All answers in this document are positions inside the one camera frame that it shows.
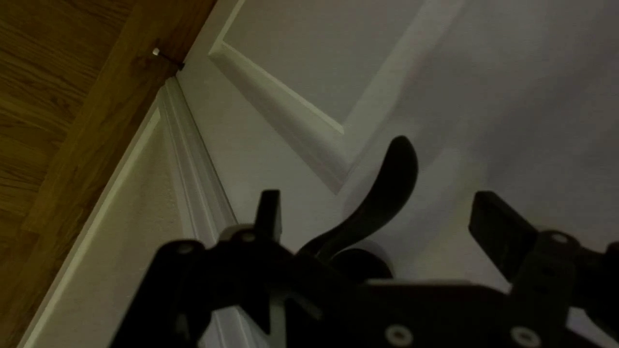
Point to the white door frame trim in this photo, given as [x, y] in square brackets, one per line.
[196, 175]

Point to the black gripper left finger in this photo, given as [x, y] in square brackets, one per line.
[194, 277]

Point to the white baseboard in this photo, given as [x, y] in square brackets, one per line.
[97, 225]

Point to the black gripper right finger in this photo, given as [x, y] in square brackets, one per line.
[548, 277]

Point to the small dark door stop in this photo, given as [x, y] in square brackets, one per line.
[167, 59]

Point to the white panelled door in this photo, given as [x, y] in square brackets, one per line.
[490, 97]

